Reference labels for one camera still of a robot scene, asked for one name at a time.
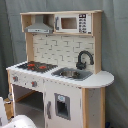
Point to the grey fridge door handle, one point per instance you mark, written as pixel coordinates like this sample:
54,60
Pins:
48,110

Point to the grey range hood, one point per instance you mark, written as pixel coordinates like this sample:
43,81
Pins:
39,26

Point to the black toy faucet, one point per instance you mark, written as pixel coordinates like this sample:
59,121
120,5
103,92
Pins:
81,64

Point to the red oven knob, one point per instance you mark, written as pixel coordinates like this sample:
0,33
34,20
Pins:
34,83
15,78

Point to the right red oven knob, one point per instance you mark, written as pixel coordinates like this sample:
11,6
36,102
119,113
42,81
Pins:
34,83

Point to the toy microwave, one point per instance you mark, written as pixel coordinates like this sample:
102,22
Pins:
74,23

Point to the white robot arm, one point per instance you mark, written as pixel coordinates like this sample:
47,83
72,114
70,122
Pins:
20,121

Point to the left red oven knob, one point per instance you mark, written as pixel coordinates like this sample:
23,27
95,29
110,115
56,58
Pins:
15,78

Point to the grey toy sink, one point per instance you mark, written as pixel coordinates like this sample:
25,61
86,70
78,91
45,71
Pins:
73,74

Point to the wooden toy kitchen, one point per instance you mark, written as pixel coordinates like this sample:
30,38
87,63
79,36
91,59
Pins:
87,97

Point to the black toy stovetop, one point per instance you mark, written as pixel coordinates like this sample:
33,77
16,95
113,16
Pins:
37,66

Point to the grey fridge ice dispenser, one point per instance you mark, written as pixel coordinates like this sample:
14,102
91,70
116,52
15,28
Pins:
62,106

